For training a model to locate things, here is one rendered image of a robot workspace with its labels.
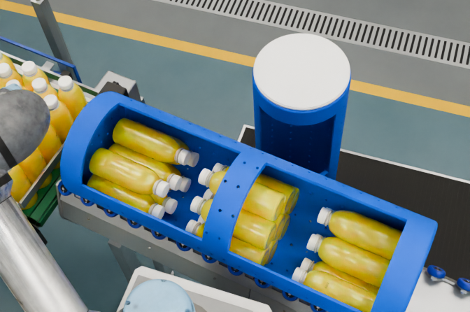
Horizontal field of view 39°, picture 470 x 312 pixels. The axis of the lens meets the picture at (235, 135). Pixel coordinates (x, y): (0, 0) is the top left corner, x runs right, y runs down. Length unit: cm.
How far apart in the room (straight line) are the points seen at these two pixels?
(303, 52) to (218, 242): 69
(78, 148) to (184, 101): 158
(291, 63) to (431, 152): 126
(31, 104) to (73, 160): 51
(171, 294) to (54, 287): 20
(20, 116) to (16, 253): 22
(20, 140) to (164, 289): 35
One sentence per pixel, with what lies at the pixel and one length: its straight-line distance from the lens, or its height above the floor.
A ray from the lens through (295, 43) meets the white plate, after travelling 200.
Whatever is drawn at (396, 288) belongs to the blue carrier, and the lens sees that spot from 145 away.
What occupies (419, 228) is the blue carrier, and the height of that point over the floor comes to 122.
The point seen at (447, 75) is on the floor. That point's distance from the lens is 334.
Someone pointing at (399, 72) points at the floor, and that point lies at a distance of 331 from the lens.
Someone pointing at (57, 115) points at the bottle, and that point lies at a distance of 191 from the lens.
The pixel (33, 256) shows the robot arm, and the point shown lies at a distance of 115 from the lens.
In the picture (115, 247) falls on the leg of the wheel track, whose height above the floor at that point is 61.
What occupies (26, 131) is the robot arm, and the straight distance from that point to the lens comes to 114.
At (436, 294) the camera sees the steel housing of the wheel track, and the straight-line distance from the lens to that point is 177.
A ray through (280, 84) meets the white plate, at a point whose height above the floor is 104.
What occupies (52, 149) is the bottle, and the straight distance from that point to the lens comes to 193.
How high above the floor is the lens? 255
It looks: 57 degrees down
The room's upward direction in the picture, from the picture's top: 5 degrees counter-clockwise
